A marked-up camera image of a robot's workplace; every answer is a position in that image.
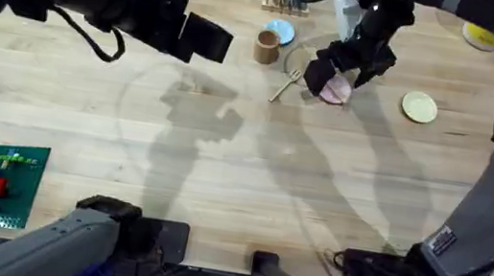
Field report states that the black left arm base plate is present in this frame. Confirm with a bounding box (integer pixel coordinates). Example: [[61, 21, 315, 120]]
[[132, 216, 193, 266]]

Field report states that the wooden fork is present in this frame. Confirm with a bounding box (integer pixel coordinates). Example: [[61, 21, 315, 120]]
[[267, 65, 304, 107]]

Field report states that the pale yellow-green plate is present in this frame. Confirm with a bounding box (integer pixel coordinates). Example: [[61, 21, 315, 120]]
[[398, 88, 442, 127]]

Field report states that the light blue plate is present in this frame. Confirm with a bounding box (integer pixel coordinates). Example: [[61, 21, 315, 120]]
[[261, 16, 298, 49]]

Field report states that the brown wooden cup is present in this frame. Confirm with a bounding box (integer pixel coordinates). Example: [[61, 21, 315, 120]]
[[250, 27, 284, 68]]

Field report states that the pale upright right wrist plate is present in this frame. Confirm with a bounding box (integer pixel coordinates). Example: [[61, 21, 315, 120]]
[[325, 0, 367, 44]]

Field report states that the yellow and white bowl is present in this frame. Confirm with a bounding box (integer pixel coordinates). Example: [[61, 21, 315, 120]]
[[459, 20, 494, 54]]

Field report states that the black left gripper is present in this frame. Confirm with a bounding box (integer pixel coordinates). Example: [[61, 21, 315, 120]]
[[79, 0, 240, 71]]

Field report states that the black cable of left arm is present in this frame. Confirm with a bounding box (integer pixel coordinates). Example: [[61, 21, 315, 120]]
[[43, 3, 131, 66]]

